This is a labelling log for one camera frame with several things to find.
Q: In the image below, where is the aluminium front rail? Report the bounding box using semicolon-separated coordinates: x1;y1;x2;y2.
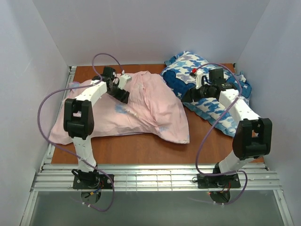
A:
32;163;282;192

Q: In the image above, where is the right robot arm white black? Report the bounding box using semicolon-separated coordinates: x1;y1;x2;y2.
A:
182;68;272;188

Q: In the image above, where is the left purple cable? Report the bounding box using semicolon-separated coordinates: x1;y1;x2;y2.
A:
37;53;125;212

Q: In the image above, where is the aluminium left side rail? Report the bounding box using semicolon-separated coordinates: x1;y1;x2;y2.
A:
41;66;77;166

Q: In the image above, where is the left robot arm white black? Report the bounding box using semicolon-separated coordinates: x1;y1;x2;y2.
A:
63;66;132;189

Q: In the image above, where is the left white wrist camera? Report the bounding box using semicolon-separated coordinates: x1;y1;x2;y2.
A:
118;74;132;89

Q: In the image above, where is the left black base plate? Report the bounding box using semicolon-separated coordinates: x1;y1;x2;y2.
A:
72;174;112;190

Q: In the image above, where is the pink pillowcase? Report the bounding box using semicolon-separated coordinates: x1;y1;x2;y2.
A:
48;71;190;145

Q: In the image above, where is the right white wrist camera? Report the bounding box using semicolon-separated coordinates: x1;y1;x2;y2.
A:
190;68;204;89

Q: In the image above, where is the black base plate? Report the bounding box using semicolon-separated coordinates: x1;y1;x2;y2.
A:
197;174;241;188
72;174;112;190

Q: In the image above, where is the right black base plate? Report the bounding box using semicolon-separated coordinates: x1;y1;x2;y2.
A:
197;174;241;188

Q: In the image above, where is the blue white houndstooth pillow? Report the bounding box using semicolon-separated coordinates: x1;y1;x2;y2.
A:
161;51;252;137

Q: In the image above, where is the aluminium rail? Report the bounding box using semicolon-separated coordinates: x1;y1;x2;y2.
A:
41;66;77;166
32;163;282;192

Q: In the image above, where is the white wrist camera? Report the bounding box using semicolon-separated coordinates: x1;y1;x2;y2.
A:
190;68;204;89
118;74;132;89

